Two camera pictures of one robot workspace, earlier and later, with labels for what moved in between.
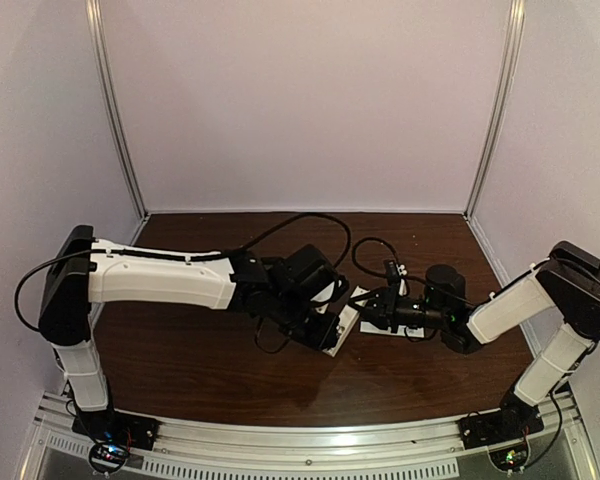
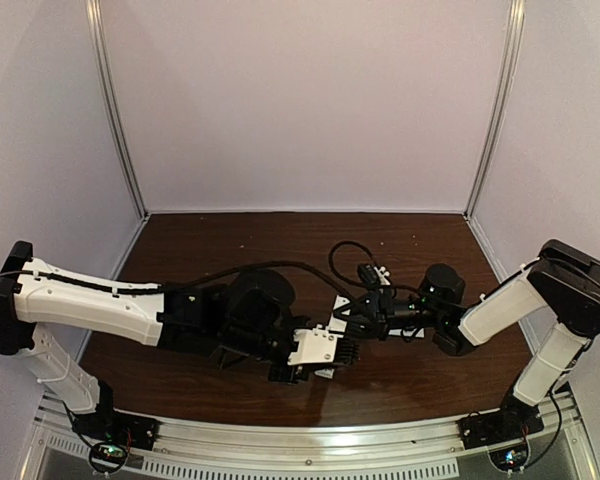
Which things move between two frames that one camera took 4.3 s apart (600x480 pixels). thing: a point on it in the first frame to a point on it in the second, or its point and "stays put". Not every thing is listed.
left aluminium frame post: (97, 49) stays put
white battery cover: (402, 330) stays put
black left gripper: (325, 331) to (284, 373)
